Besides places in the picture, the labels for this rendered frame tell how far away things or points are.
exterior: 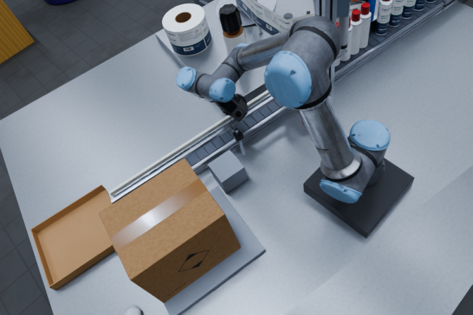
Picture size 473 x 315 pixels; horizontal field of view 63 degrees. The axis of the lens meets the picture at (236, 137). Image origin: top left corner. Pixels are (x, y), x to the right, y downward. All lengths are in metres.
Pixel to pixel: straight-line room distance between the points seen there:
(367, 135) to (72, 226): 1.11
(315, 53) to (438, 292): 0.80
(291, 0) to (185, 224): 1.34
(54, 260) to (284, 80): 1.10
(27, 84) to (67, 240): 2.38
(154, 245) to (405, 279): 0.75
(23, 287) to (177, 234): 1.73
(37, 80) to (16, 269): 1.68
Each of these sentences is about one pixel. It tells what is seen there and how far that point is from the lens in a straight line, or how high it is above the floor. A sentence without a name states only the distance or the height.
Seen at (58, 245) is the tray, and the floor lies 0.83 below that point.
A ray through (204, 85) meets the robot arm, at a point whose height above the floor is 1.24.
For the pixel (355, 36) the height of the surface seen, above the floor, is 0.98.
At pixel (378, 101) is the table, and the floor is 0.83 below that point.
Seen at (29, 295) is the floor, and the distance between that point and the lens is 2.67.
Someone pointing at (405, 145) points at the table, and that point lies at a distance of 1.54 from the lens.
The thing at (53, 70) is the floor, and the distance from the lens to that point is 3.78.
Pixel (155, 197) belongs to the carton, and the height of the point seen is 1.12.
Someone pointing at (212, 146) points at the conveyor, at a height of 0.88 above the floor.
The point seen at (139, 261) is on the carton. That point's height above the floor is 1.12.
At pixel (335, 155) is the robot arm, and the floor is 1.20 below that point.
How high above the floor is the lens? 2.08
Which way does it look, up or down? 53 degrees down
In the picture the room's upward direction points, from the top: 17 degrees counter-clockwise
